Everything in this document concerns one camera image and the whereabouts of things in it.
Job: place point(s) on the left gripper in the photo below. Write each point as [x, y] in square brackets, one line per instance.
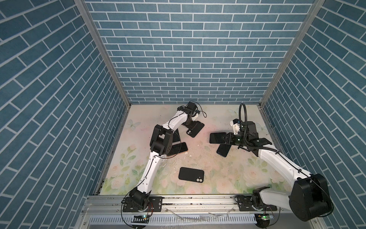
[191, 125]

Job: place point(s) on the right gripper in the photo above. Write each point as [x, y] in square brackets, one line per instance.
[229, 140]

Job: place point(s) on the black phone case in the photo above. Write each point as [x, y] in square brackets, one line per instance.
[192, 175]
[194, 128]

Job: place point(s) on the light blue phone case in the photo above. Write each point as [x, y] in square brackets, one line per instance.
[176, 137]

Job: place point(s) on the purple-edged black phone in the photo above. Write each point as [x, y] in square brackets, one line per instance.
[179, 148]

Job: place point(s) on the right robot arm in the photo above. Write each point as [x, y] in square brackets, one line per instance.
[309, 195]

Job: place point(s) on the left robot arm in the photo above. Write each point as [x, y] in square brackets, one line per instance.
[161, 145]

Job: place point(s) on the blue-edged black phone right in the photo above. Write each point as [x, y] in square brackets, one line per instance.
[223, 150]

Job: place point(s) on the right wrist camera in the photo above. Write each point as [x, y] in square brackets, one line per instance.
[236, 125]

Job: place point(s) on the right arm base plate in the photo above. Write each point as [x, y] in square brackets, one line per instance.
[252, 203]

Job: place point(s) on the white slotted cable duct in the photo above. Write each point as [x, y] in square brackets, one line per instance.
[173, 220]

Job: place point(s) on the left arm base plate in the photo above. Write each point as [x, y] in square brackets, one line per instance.
[155, 203]

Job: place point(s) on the aluminium front rail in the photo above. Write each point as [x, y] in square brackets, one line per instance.
[192, 204]

